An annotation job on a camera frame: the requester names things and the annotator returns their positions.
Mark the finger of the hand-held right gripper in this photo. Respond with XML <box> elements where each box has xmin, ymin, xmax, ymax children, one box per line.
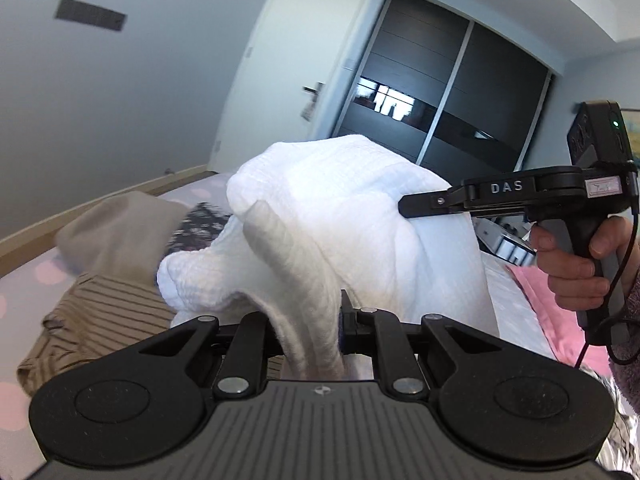
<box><xmin>398</xmin><ymin>186</ymin><xmax>473</xmax><ymax>220</ymax></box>

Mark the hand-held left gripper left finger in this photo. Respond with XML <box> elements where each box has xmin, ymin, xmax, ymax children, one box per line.
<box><xmin>135</xmin><ymin>310</ymin><xmax>282</xmax><ymax>402</ymax></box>

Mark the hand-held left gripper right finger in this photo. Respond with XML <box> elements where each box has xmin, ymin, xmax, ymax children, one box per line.
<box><xmin>337</xmin><ymin>290</ymin><xmax>501</xmax><ymax>397</ymax></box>

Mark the white ribbed garment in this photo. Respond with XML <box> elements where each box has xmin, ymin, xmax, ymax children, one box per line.
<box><xmin>156</xmin><ymin>135</ymin><xmax>502</xmax><ymax>382</ymax></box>

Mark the person's right hand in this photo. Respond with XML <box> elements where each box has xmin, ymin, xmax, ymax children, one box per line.
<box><xmin>529</xmin><ymin>214</ymin><xmax>637</xmax><ymax>313</ymax></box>

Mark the mirrored nightstand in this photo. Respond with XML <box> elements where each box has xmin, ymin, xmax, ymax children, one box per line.
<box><xmin>476</xmin><ymin>219</ymin><xmax>537</xmax><ymax>267</ymax></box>

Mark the dark sliding wardrobe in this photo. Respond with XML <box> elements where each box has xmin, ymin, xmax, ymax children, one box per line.
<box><xmin>331</xmin><ymin>0</ymin><xmax>557</xmax><ymax>175</ymax></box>

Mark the pink garment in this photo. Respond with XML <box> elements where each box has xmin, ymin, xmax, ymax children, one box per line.
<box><xmin>504</xmin><ymin>259</ymin><xmax>617</xmax><ymax>377</ymax></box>

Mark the dark floral garment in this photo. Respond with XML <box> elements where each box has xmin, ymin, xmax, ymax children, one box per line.
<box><xmin>164</xmin><ymin>202</ymin><xmax>235</xmax><ymax>262</ymax></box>

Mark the brown striped garment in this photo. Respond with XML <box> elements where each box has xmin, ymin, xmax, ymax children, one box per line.
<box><xmin>16</xmin><ymin>271</ymin><xmax>283</xmax><ymax>397</ymax></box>

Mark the beige garment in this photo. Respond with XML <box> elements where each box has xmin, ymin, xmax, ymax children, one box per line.
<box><xmin>55</xmin><ymin>192</ymin><xmax>197</xmax><ymax>288</ymax></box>

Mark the white room door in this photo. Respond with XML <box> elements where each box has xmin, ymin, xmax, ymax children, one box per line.
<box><xmin>206</xmin><ymin>0</ymin><xmax>377</xmax><ymax>177</ymax></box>

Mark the silver quilted blanket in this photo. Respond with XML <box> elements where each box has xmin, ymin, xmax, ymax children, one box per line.
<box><xmin>575</xmin><ymin>364</ymin><xmax>640</xmax><ymax>477</ymax></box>

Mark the silver door handle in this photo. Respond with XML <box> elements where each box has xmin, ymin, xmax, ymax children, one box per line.
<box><xmin>301</xmin><ymin>81</ymin><xmax>327</xmax><ymax>122</ymax></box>

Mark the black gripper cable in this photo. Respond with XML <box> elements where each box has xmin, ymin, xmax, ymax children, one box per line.
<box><xmin>574</xmin><ymin>160</ymin><xmax>640</xmax><ymax>370</ymax></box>

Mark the beige bed frame rail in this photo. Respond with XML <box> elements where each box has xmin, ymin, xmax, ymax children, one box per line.
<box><xmin>0</xmin><ymin>164</ymin><xmax>213</xmax><ymax>258</ymax></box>

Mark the grey wall vent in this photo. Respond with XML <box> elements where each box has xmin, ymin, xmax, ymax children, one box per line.
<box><xmin>53</xmin><ymin>0</ymin><xmax>129</xmax><ymax>33</ymax></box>

